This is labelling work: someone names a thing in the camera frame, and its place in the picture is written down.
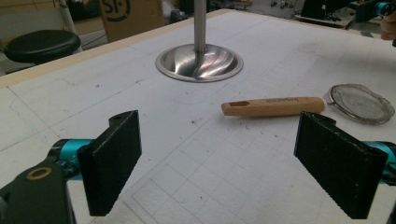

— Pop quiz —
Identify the black round stool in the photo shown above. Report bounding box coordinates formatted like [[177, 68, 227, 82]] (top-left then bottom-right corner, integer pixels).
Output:
[[3, 29, 82, 65]]

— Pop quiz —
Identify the wooden-handled mesh strainer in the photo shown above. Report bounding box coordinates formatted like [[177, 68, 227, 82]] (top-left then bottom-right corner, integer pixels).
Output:
[[220, 83, 396, 126]]

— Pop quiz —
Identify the brown cardboard box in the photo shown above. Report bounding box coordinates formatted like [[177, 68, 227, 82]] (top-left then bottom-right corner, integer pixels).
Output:
[[98, 0, 166, 43]]

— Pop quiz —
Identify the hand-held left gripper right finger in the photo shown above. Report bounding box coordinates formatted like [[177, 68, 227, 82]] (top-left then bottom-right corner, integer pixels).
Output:
[[293, 111, 396, 220]]

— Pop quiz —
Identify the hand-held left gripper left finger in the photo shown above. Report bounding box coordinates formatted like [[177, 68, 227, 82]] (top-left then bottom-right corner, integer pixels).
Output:
[[50, 109, 143, 217]]

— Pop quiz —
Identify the white metal pole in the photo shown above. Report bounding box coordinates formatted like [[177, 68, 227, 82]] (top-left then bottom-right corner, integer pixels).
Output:
[[59, 0, 84, 52]]

